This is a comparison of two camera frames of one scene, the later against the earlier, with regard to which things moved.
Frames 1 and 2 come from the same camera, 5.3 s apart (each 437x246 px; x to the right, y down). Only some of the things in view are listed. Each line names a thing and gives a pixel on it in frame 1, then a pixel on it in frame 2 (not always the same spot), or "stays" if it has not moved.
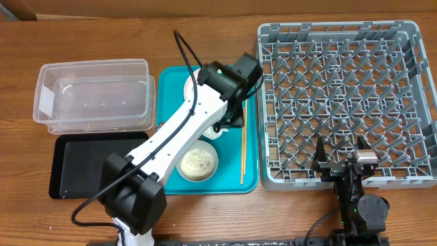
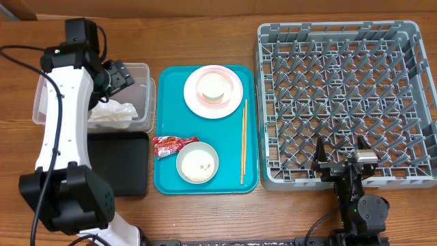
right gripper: x=332 y=169 stays
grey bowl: x=200 y=164 stays
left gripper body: x=232 y=117 -> x=120 y=77
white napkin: x=210 y=133 -> x=113 y=113
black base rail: x=253 y=241 stays
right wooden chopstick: x=246 y=135 stays
